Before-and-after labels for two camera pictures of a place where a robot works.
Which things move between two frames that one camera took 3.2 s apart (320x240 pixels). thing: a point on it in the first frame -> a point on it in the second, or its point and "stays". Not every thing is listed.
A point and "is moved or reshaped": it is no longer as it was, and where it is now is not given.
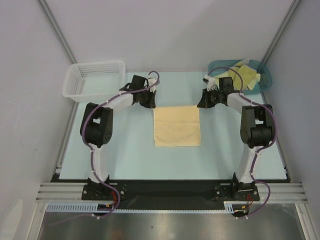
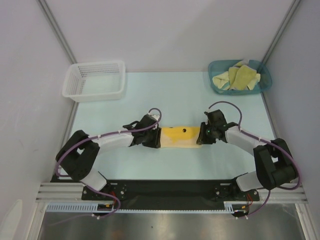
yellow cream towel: x=176 y=126 is moved or reshaped
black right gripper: x=205 y=99 -> x=202 y=135
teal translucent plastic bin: x=217 y=67 stays
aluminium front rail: x=267 y=192 stays
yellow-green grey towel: x=250 y=76 stays
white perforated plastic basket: x=88 y=81 stays
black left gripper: x=150 y=104 -> x=155 y=143
